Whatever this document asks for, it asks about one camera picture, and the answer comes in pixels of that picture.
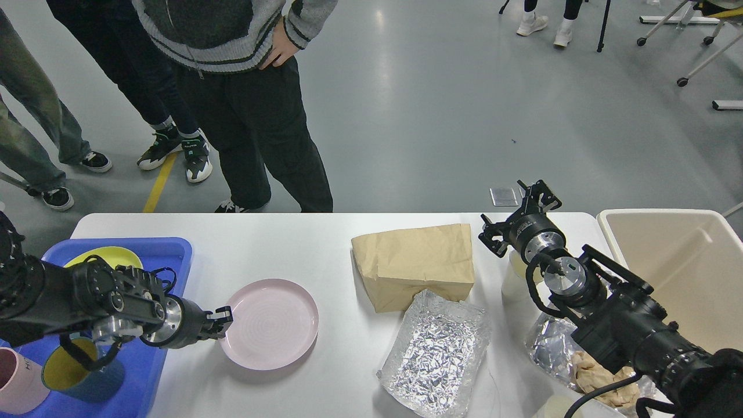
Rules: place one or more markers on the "crumpled foil with paper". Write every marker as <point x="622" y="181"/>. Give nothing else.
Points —
<point x="550" y="347"/>

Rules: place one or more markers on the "person in grey sweater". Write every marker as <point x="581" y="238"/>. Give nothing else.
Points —
<point x="235" y="67"/>

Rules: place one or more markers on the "metal floor plate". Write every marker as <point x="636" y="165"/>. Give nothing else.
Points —
<point x="505" y="197"/>

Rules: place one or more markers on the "pink plate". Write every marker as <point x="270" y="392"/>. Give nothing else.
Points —
<point x="275" y="322"/>

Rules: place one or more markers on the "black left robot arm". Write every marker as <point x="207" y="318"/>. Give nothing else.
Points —
<point x="94" y="308"/>

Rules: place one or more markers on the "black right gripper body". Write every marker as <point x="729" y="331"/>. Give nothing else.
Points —
<point x="535" y="234"/>

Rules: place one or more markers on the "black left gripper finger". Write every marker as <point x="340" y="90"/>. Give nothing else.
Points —
<point x="214" y="332"/>
<point x="222" y="316"/>

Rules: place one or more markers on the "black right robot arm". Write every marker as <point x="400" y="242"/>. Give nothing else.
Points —
<point x="617" y="321"/>

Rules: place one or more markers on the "brown paper bag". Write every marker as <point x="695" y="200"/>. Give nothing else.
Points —
<point x="395" y="265"/>

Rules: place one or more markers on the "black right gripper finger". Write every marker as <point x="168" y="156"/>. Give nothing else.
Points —
<point x="496" y="236"/>
<point x="538" y="200"/>

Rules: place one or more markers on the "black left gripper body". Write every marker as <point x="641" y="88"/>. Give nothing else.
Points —
<point x="185" y="324"/>

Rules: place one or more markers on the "person in white sneakers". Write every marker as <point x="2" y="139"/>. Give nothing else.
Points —
<point x="532" y="22"/>

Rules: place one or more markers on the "white paper cup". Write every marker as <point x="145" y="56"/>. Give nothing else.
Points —
<point x="514" y="286"/>

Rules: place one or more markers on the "aluminium foil tray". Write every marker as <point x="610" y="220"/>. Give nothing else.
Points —
<point x="436" y="356"/>

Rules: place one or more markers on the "yellow plate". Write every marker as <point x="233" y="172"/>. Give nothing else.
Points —
<point x="112" y="255"/>

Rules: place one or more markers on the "blue plastic tray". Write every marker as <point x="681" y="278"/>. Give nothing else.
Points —
<point x="142" y="364"/>

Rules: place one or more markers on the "pink mug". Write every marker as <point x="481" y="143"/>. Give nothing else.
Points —
<point x="22" y="387"/>

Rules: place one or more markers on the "white lid bottom edge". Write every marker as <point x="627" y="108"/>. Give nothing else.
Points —
<point x="555" y="406"/>

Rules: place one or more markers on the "blue-grey mug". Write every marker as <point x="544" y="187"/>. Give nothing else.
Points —
<point x="62" y="373"/>

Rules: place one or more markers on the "beige plastic bin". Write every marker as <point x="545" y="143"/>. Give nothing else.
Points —
<point x="692" y="259"/>

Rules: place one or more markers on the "person in dark jeans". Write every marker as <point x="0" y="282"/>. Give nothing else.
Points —
<point x="112" y="34"/>

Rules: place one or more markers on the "person in olive trousers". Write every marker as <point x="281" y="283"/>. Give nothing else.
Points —
<point x="21" y="151"/>

